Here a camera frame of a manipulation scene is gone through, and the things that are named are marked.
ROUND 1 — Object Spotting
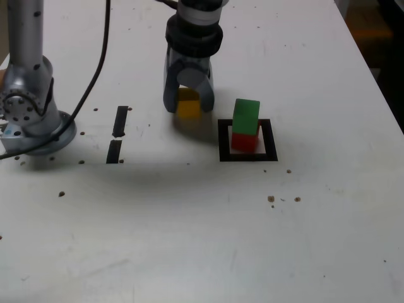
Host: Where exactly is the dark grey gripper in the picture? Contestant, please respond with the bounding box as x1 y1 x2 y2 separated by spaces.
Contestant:
162 46 217 114

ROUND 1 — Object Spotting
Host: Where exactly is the green cube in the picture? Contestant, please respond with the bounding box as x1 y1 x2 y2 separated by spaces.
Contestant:
232 98 261 136

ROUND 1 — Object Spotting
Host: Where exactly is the yellow cube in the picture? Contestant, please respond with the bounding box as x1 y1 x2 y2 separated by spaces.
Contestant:
175 88 203 120

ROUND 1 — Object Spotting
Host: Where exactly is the black cable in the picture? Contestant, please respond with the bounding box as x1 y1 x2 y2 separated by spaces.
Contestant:
0 0 112 160

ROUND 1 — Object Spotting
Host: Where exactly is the red cube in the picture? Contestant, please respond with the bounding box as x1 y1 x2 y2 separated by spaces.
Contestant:
231 126 261 152

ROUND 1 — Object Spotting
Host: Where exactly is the black tape square outline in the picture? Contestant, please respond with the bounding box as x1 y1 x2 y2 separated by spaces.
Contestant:
217 119 278 162

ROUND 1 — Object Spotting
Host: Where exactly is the black tape strip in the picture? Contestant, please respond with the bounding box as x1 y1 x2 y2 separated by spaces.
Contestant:
106 105 129 164

